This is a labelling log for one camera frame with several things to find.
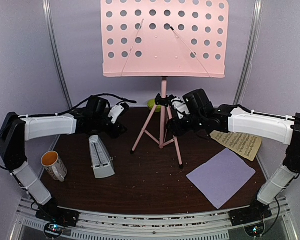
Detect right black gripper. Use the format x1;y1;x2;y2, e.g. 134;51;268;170
166;112;206;136

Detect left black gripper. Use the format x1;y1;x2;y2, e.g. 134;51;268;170
92;112;128;139

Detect lavender sheet music paper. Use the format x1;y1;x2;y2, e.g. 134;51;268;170
186;148;256;209

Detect pink music stand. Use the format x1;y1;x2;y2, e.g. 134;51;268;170
100;0;231;169

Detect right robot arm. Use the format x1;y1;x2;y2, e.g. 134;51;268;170
166;89;300;221

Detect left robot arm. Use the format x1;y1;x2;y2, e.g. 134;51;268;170
0;93;134;222

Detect green bowl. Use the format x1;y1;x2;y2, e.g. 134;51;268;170
147;99;162;113

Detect grey metronome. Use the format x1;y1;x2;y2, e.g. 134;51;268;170
89;135;115;179

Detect patterned mug orange inside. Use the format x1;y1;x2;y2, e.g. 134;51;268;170
41;151;68;183

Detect yellowed sheet music paper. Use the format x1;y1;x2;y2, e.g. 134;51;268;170
210;131;263;162

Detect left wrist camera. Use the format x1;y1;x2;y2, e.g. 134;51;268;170
108;102;130;124

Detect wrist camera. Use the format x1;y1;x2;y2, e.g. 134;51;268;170
108;102;130;124
171;97;190;120

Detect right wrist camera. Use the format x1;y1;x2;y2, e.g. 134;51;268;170
171;97;190;120

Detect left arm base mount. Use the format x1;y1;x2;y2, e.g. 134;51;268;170
35;207;80;227

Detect aluminium front rail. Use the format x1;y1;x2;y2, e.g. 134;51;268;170
14;197;291;240

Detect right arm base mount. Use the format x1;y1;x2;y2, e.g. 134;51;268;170
228;206;272;227

